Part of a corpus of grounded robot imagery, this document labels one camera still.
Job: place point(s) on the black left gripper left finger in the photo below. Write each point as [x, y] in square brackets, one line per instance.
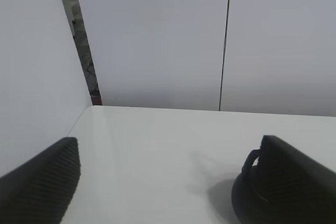
[41, 189]

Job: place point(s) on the black cast iron teapot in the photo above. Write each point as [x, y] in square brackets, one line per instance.
[249, 206]

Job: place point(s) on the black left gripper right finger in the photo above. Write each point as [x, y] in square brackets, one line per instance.
[293, 187]

